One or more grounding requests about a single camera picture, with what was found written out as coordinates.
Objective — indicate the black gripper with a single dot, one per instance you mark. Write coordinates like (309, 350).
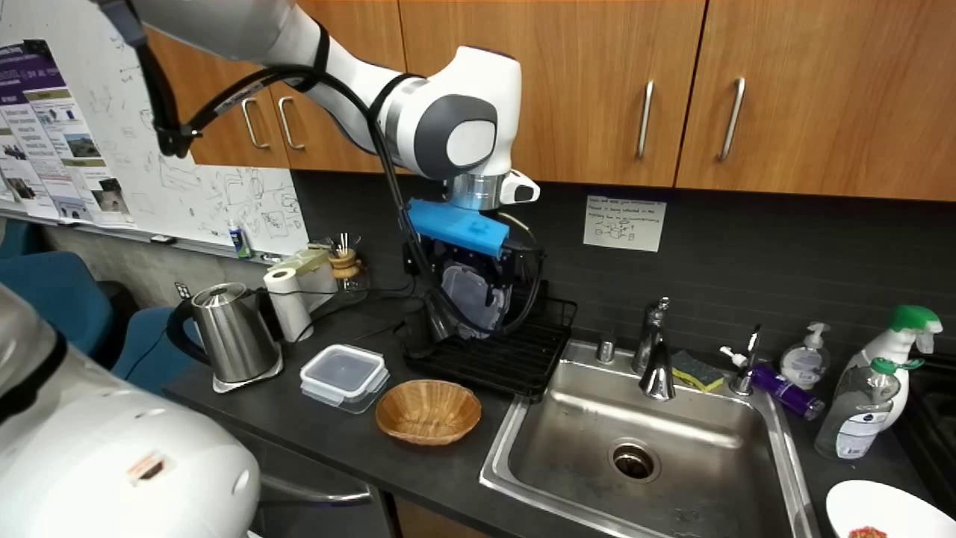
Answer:
(480, 266)

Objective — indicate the woven wicker bowl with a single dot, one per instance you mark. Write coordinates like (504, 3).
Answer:
(428, 409)

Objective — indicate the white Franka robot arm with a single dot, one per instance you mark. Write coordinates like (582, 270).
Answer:
(467, 91)

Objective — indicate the clear plastic lunch box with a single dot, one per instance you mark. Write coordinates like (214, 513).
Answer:
(344, 377)

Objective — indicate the translucent plastic container lid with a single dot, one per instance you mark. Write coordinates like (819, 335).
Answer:
(477, 300)

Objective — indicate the black dish rack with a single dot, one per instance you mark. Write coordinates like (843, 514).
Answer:
(519, 360)

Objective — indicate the small chrome sink knob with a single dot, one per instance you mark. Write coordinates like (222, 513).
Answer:
(604, 350)

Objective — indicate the clear glass pitcher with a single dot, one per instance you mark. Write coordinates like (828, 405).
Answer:
(320, 279)

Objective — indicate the white paper towel roll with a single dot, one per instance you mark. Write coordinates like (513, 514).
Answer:
(288, 302)

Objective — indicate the chrome sink faucet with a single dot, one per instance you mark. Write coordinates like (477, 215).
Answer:
(655, 368)

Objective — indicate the wooden lower cabinet door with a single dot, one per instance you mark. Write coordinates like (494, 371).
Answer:
(428, 524)

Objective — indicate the stainless steel sink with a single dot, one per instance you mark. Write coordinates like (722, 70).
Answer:
(639, 468)

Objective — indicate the green yellow sponge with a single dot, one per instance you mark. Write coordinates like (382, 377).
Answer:
(701, 374)

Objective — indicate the stainless steel electric kettle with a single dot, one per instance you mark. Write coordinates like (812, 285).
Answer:
(235, 339)

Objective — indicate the blue whiteboard marker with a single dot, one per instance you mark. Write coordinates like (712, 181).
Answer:
(240, 244)

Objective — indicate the chrome sink side sprayer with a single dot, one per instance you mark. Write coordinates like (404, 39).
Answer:
(742, 362)

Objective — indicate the purple bottle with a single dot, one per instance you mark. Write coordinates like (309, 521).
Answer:
(787, 393)

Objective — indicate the blue office chair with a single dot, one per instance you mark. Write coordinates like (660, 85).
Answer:
(150, 347)
(56, 300)

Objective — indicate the clear pump soap dispenser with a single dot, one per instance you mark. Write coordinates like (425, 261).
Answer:
(804, 362)

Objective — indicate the clear dish soap bottle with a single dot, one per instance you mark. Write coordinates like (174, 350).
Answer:
(861, 421)

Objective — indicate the spray bottle with green trigger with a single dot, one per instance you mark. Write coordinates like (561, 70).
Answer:
(902, 360)

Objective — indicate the white ceramic dish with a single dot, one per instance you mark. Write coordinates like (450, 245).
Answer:
(878, 510)

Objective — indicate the printed poster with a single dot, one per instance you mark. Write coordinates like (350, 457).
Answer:
(47, 139)

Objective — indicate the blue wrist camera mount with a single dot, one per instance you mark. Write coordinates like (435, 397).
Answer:
(459, 229)

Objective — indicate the white paper wall sign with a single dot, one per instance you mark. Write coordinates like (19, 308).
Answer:
(625, 221)

